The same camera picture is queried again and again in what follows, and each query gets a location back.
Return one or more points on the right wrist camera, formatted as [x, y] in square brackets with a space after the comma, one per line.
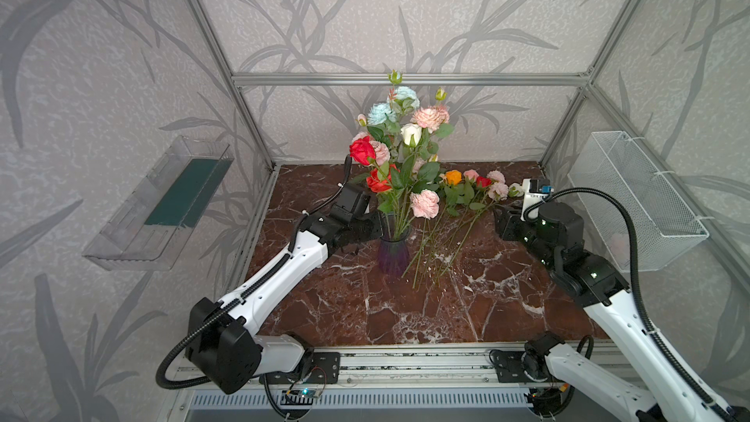
[535, 192]

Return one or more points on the white wire mesh basket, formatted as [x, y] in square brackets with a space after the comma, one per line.
[666, 227]

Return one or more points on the small pink flower stem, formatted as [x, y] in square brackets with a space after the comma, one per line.
[419, 199]

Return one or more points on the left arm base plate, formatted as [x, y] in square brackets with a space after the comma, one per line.
[316, 368]

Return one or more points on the pink carnation tall stem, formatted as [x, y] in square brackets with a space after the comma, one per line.
[421, 135]

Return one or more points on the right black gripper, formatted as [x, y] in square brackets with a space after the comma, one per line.
[507, 221]

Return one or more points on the aluminium front rail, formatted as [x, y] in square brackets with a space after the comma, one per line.
[438, 365]

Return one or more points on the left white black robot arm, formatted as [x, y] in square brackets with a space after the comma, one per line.
[224, 345]

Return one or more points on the purple glass vase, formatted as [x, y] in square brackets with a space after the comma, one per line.
[393, 256]

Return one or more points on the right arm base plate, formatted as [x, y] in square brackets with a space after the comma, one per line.
[520, 367]

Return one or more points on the red rose stem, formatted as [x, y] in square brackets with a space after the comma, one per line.
[371, 154]
[381, 184]

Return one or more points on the light blue flower stem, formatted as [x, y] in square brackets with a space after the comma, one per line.
[384, 120]

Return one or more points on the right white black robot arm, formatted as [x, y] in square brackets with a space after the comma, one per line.
[551, 231]

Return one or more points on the clear plastic wall bin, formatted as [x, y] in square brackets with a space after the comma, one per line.
[154, 224]

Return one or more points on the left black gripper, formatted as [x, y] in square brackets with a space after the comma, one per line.
[368, 229]

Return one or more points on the mixed artificial flower pile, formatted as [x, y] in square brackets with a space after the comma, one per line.
[464, 198]

